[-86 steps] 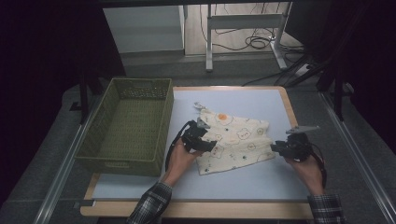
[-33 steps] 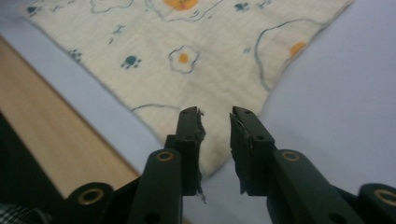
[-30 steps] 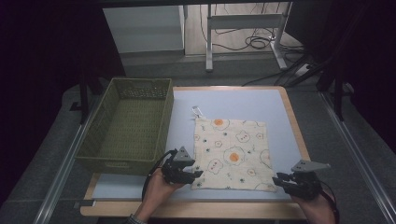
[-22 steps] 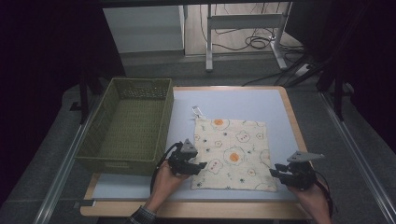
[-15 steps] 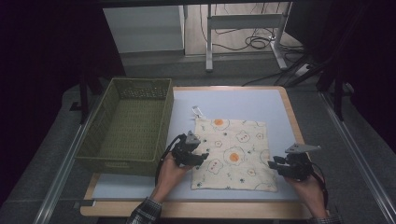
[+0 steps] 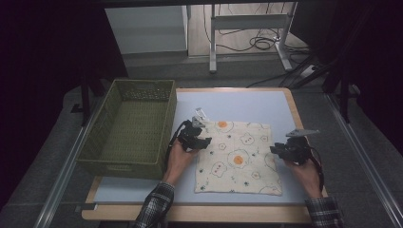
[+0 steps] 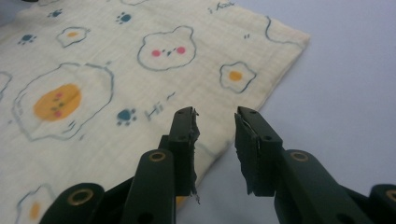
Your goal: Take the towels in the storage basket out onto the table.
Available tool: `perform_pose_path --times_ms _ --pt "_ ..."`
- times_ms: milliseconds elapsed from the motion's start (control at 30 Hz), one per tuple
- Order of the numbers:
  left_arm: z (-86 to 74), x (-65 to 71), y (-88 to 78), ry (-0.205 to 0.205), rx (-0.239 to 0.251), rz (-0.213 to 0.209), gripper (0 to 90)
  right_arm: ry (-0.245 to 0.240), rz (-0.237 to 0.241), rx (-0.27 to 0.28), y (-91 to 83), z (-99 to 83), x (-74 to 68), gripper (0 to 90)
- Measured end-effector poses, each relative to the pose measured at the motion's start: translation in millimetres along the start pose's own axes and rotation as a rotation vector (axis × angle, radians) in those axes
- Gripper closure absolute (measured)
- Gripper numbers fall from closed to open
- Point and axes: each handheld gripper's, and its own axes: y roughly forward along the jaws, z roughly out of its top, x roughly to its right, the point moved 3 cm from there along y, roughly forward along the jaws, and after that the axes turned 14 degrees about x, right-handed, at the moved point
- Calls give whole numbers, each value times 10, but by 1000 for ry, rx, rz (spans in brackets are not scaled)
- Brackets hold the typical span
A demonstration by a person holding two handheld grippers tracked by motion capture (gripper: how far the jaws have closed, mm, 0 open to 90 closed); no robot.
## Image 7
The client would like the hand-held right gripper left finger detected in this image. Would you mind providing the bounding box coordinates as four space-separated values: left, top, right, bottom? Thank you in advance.
158 106 201 198

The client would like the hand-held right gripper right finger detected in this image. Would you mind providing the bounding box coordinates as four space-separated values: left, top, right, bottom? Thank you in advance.
233 105 285 198

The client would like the cream printed towel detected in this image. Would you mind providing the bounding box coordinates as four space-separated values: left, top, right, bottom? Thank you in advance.
0 0 312 224

